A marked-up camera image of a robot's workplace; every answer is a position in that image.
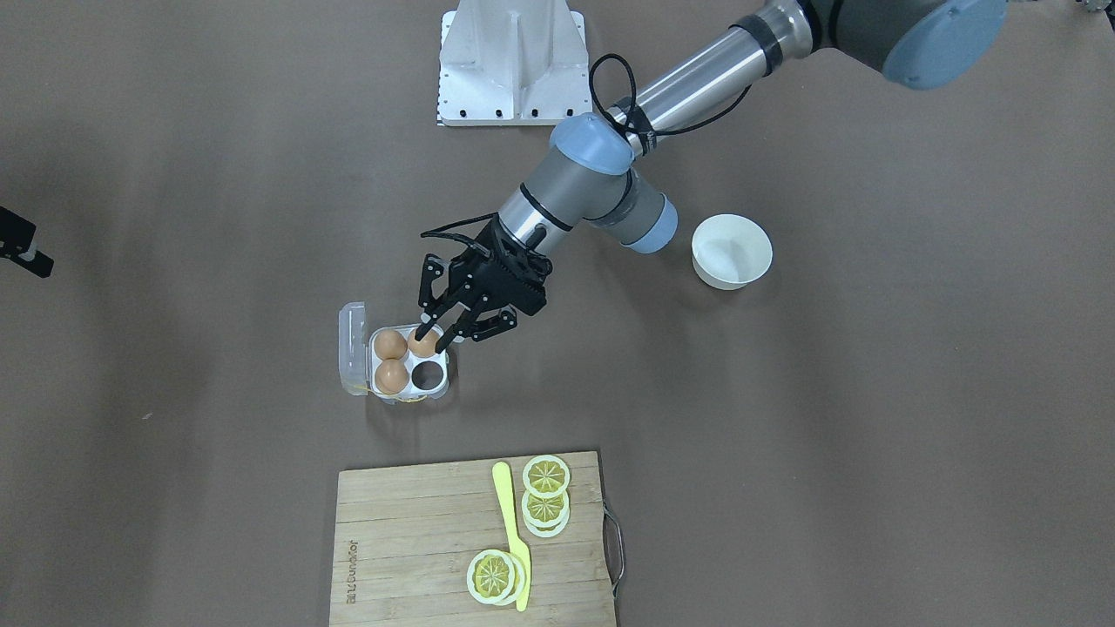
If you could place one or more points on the lower lemon slice of pair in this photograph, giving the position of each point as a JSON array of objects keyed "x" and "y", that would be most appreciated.
[{"x": 545, "y": 517}]

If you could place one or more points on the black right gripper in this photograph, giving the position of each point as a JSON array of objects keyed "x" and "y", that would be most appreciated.
[{"x": 17, "y": 237}]

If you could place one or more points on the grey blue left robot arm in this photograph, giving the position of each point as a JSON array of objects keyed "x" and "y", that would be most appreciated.
[{"x": 588, "y": 173}]

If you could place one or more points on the white bowl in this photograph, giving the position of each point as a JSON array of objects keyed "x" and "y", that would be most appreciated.
[{"x": 730, "y": 251}]

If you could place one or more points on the lemon slice by knife tip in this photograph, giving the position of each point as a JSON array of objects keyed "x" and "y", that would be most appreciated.
[{"x": 496, "y": 577}]

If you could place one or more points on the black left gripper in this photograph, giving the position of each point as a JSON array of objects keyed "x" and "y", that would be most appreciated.
[{"x": 482, "y": 277}]

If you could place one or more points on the brown egg near in box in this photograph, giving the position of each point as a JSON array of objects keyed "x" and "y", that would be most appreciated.
[{"x": 391, "y": 377}]

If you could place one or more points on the lemon slice of pair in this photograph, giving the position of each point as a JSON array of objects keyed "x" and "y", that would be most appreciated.
[
  {"x": 545, "y": 517},
  {"x": 546, "y": 475}
]

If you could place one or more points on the white camera stand base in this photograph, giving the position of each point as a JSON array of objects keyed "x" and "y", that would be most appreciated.
[{"x": 512, "y": 63}]

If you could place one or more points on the clear plastic egg box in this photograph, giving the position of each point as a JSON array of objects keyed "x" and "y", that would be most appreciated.
[{"x": 356, "y": 361}]

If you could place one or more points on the upper lemon slice of pair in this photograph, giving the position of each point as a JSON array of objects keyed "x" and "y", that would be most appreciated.
[{"x": 546, "y": 475}]

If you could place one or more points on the yellow plastic knife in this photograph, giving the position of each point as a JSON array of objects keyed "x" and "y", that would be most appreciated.
[{"x": 501, "y": 475}]

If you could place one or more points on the brown egg far in box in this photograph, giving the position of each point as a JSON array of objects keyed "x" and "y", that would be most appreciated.
[{"x": 389, "y": 344}]

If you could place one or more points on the brown egg from bowl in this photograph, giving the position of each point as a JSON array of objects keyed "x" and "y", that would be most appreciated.
[{"x": 426, "y": 347}]

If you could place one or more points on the brown egg in box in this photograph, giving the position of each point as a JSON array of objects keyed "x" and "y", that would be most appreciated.
[
  {"x": 389, "y": 344},
  {"x": 391, "y": 377}
]

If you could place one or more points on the wooden cutting board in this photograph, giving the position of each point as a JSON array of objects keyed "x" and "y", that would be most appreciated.
[{"x": 404, "y": 538}]

